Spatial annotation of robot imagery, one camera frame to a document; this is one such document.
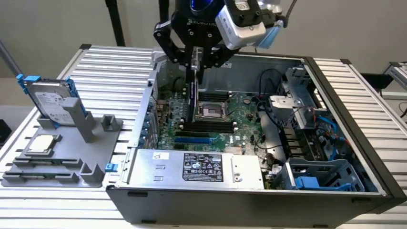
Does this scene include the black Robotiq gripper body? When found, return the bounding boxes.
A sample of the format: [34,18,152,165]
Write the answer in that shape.
[169,0,226,49]

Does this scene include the RAM memory stick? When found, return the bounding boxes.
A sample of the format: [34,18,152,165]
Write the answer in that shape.
[188,46,205,124]

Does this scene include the black RAM slot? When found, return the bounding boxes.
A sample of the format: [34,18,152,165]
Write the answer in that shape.
[181,126,237,132]
[180,130,237,135]
[184,121,237,125]
[182,124,237,128]

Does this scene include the black expansion slot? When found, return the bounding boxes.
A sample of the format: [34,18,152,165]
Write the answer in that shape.
[176,132,210,139]

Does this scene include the blue expansion slot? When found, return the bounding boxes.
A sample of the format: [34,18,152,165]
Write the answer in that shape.
[173,136,213,145]

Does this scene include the thin black pole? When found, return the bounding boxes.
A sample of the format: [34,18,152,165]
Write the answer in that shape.
[157,0,169,22]

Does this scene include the black stand pole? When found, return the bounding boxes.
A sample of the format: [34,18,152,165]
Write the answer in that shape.
[103,0,126,47]

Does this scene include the CPU socket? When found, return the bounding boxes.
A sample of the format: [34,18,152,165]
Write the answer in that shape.
[194,101,230,124]

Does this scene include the silver metal drive cage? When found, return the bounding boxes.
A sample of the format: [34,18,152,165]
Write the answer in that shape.
[266,66,328,130]

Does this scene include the green motherboard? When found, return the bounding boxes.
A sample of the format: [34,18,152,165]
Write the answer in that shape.
[152,91,270,156]

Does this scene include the silver chipset heat sink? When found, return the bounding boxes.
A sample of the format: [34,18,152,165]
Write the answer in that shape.
[222,146,244,155]

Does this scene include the silver hard disk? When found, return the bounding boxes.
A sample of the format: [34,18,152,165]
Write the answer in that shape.
[26,80,81,127]

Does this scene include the black box behind table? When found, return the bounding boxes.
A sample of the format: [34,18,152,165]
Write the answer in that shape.
[360,72,390,91]

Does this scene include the grey parts rack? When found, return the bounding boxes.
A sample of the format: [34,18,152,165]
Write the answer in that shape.
[0,97,125,189]

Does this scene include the silver power supply unit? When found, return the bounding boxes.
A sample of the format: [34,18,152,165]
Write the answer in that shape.
[125,148,266,190]

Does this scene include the slatted metal side table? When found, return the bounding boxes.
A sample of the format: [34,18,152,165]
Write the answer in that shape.
[380,61,407,100]

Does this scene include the silver CPU chip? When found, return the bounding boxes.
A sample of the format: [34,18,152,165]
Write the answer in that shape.
[26,134,63,154]

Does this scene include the blue disk bay latch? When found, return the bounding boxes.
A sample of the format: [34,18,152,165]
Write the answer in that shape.
[293,175,322,191]

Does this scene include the black open PC case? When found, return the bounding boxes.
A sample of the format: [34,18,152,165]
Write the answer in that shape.
[103,46,407,225]

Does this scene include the black object at edge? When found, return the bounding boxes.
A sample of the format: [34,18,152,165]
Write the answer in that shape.
[0,118,13,146]

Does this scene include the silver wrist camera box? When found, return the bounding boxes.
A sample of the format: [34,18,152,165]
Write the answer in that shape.
[214,4,266,51]

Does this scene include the black looped wire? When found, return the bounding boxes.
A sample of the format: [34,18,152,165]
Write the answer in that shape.
[256,68,284,101]

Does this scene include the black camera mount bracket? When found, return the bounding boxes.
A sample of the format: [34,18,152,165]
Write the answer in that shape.
[226,0,262,30]

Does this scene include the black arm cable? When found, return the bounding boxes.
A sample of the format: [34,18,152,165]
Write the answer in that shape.
[278,0,300,22]

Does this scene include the grey air duct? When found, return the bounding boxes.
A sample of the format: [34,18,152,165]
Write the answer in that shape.
[257,111,286,166]

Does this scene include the blue disk carrier frame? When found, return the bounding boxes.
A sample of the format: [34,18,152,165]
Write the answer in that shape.
[14,73,86,120]

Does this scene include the blue data wire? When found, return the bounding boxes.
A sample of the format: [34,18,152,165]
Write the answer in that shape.
[316,114,353,163]

